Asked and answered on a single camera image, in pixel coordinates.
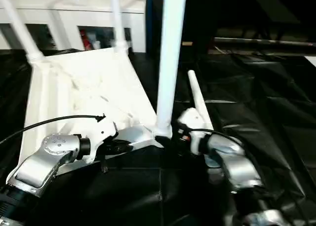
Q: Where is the white sideboard cabinet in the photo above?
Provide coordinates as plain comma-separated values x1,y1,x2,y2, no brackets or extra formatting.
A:
0,0,148,52

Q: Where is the dark metal rail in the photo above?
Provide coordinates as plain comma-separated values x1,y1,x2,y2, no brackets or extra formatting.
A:
214,37,316,47

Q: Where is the white plastic table top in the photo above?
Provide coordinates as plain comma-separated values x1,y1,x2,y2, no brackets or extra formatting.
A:
6,47,171,184

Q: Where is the dark blue panel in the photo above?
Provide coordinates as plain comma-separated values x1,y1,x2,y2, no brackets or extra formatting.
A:
145,0,161,53

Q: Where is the red bottle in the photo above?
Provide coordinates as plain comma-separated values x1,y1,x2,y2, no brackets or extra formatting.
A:
81,30,91,50

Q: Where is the black plastic mat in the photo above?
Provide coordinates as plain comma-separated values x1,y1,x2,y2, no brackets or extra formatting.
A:
0,47,316,226

